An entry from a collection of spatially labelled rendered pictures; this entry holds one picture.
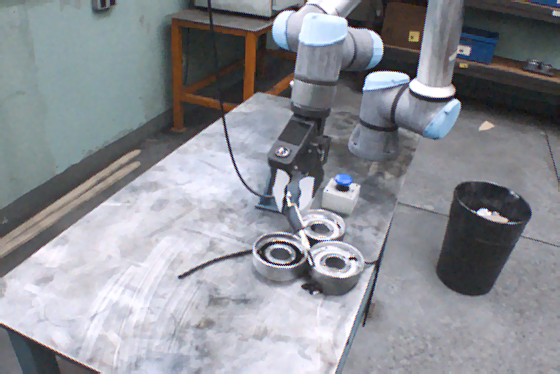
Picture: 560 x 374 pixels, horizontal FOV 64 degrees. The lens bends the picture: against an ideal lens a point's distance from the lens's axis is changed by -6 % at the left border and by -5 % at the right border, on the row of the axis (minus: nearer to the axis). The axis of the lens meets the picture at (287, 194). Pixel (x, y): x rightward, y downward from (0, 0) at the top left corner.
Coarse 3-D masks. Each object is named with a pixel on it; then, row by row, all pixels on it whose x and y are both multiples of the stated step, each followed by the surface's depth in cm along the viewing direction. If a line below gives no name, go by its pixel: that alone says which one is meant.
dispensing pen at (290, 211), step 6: (288, 198) 89; (288, 204) 89; (288, 210) 87; (294, 210) 87; (288, 216) 87; (294, 216) 86; (288, 222) 90; (294, 222) 86; (300, 222) 86; (294, 228) 86; (300, 228) 86; (294, 234) 89; (300, 234) 87; (306, 240) 87; (306, 246) 87; (312, 258) 86
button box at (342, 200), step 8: (328, 184) 108; (336, 184) 108; (352, 184) 110; (328, 192) 106; (336, 192) 106; (344, 192) 106; (352, 192) 106; (328, 200) 106; (336, 200) 106; (344, 200) 105; (352, 200) 104; (328, 208) 107; (336, 208) 107; (344, 208) 106; (352, 208) 107
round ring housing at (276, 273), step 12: (264, 240) 91; (288, 240) 92; (300, 240) 91; (276, 252) 90; (288, 252) 90; (264, 264) 84; (300, 264) 85; (264, 276) 86; (276, 276) 84; (288, 276) 85
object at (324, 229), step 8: (304, 216) 99; (312, 216) 100; (320, 216) 100; (328, 216) 100; (336, 216) 99; (312, 224) 97; (320, 224) 98; (328, 224) 98; (336, 224) 98; (344, 224) 96; (312, 232) 95; (320, 232) 99; (328, 232) 95; (344, 232) 94; (312, 240) 92; (320, 240) 91; (328, 240) 92; (336, 240) 92
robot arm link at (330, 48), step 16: (320, 16) 73; (304, 32) 75; (320, 32) 73; (336, 32) 74; (304, 48) 76; (320, 48) 74; (336, 48) 75; (352, 48) 78; (304, 64) 76; (320, 64) 75; (336, 64) 77; (304, 80) 77; (320, 80) 77; (336, 80) 79
